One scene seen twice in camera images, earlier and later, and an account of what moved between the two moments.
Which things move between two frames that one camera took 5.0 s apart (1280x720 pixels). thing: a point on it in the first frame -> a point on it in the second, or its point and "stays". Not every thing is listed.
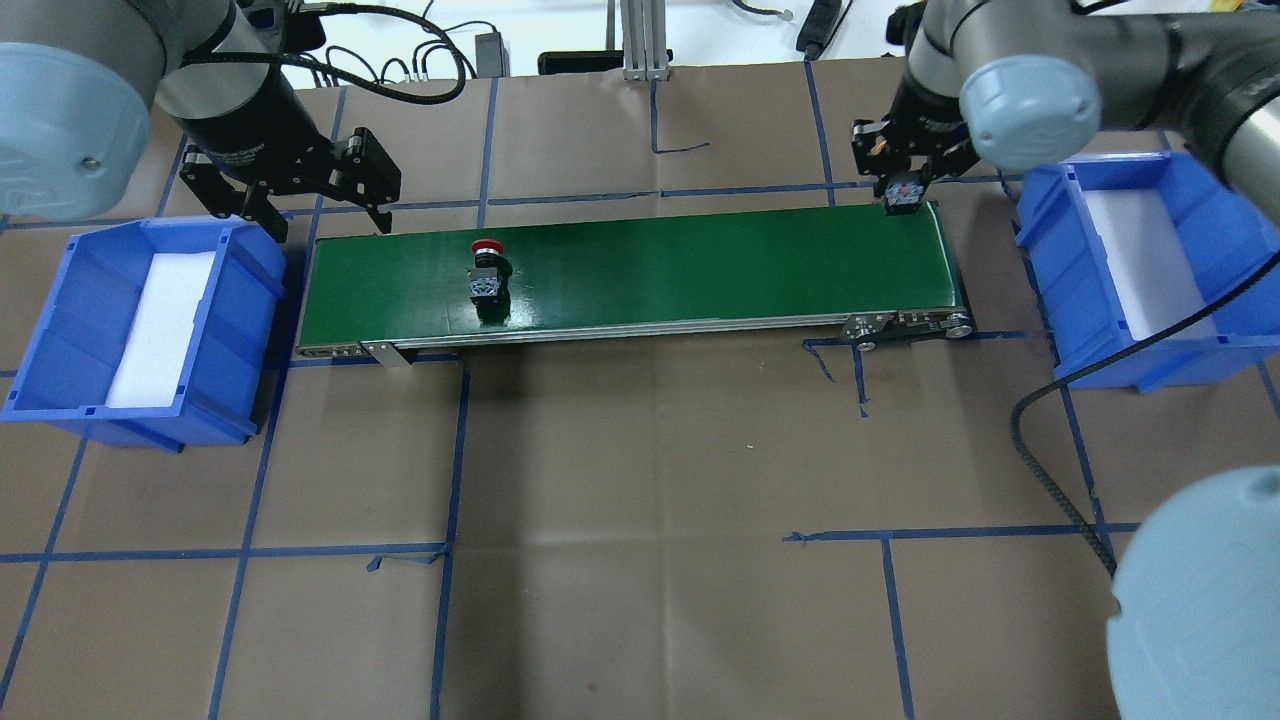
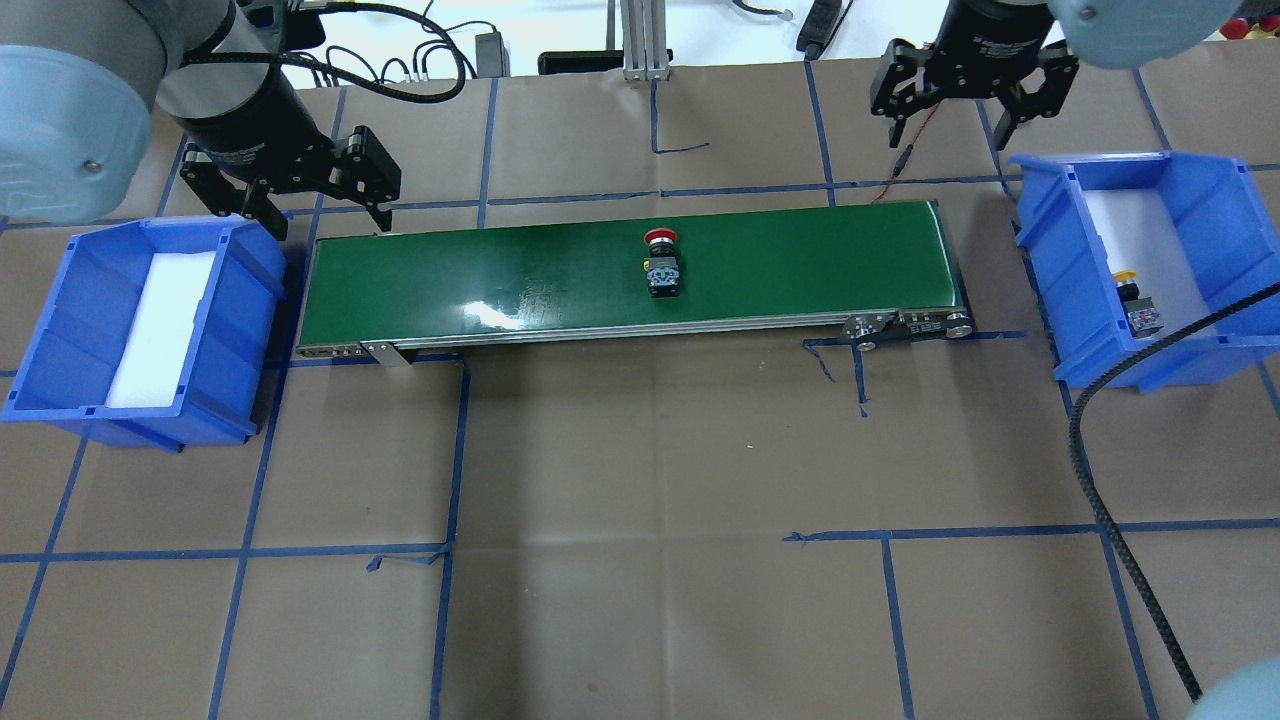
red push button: (489, 281) -> (662, 266)
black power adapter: (492, 58) stays
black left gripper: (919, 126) -> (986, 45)
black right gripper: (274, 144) stays
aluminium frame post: (644, 40) stays
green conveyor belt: (878, 276) stays
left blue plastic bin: (157, 335) stays
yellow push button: (903, 192) -> (1141, 314)
